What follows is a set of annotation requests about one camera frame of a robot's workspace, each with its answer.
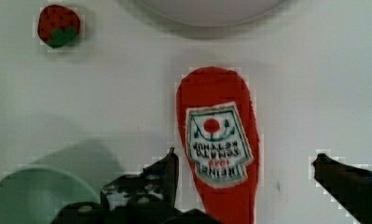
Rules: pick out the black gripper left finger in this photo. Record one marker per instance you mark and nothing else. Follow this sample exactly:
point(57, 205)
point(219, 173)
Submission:
point(159, 179)

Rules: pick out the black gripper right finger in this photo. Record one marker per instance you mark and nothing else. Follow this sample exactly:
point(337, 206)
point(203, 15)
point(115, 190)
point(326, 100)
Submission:
point(349, 185)

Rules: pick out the red plush ketchup bottle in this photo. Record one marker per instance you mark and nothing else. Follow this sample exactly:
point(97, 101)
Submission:
point(217, 127)

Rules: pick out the round lavender plate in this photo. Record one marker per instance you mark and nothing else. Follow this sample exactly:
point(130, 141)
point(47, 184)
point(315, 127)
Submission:
point(212, 13)

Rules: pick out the small plush strawberry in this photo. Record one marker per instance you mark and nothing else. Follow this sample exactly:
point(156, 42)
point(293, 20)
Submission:
point(58, 25)

